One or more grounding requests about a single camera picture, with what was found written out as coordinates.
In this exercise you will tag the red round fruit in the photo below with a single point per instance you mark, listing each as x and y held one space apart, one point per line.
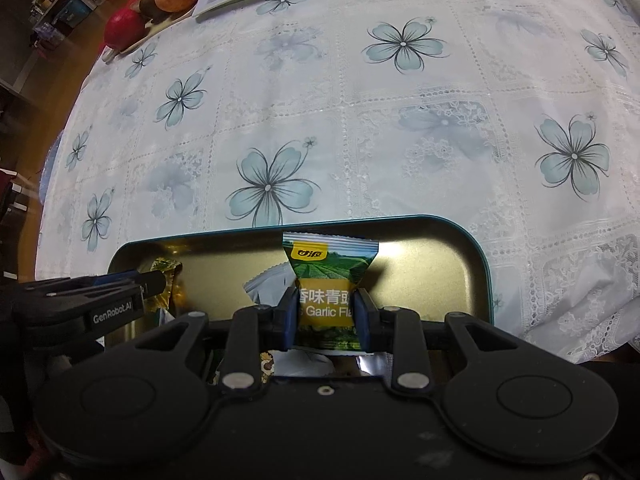
125 28

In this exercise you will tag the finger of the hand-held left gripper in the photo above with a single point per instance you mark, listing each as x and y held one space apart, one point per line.
152 282

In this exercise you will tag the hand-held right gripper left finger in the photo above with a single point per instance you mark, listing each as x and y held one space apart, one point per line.
287 320

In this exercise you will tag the beige fruit tray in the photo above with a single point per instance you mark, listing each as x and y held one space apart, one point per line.
160 30

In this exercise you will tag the grey silver snack packet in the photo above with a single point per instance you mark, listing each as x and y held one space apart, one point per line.
265 284

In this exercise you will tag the gold metal tin box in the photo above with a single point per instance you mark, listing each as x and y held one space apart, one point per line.
425 270

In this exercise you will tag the gold foil candy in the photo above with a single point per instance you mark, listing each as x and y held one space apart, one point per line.
167 272

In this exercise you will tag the dark brown round fruit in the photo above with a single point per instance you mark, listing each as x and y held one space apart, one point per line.
149 5

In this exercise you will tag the white shelf unit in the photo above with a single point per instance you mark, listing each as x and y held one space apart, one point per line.
70 7

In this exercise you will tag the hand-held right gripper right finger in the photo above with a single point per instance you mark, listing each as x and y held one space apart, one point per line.
362 322

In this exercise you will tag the green pea snack packet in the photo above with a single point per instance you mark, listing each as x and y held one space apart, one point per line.
327 270

